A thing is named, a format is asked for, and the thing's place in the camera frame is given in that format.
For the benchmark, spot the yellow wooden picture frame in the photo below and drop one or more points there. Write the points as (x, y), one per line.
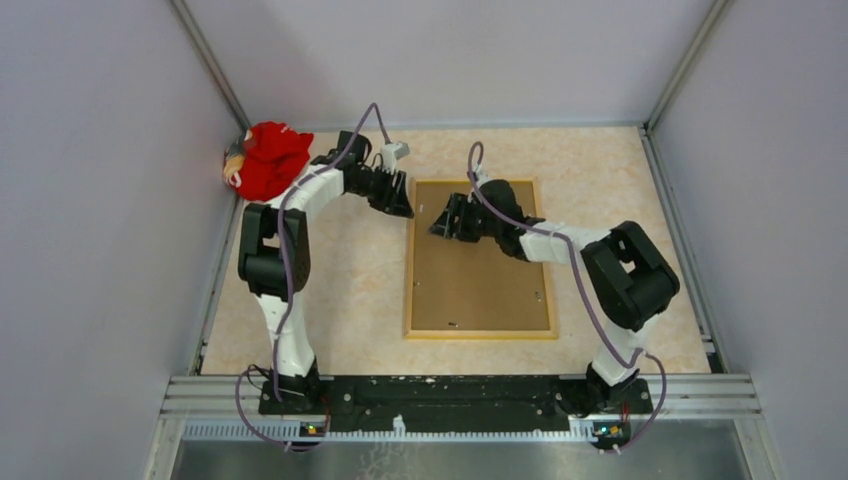
(408, 265)

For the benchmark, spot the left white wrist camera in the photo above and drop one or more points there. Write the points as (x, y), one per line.
(391, 154)

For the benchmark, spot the red crumpled cloth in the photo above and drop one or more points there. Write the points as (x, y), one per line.
(265, 160)

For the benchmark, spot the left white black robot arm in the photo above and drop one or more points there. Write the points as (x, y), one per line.
(274, 258)

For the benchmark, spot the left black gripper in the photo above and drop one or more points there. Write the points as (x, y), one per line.
(394, 200)

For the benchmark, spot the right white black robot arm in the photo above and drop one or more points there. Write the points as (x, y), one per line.
(623, 280)

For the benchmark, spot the aluminium rail with cable duct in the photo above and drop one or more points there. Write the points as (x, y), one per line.
(212, 406)

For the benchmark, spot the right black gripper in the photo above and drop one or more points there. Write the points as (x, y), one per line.
(458, 206)

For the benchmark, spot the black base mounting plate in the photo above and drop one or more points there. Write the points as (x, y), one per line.
(454, 404)

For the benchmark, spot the brown cardboard backing board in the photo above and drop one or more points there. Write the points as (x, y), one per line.
(477, 272)

